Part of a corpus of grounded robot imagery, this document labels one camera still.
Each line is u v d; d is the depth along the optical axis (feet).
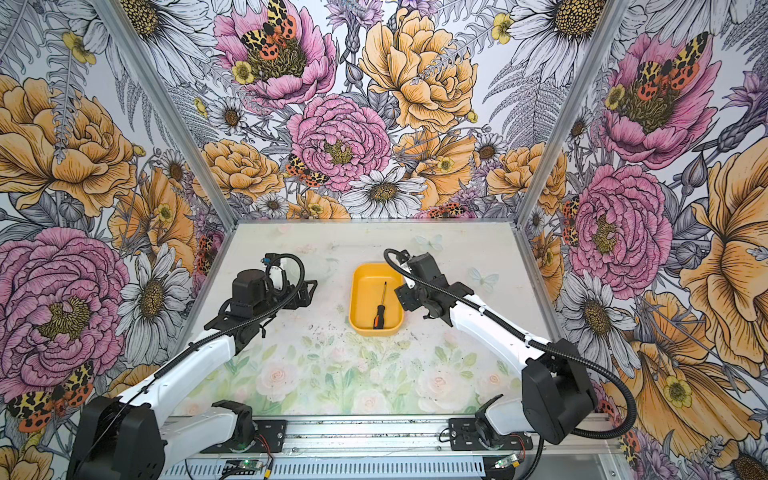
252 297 2.13
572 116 2.96
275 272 2.48
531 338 1.49
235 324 2.05
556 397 1.37
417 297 2.40
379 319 3.03
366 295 3.27
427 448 2.40
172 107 2.93
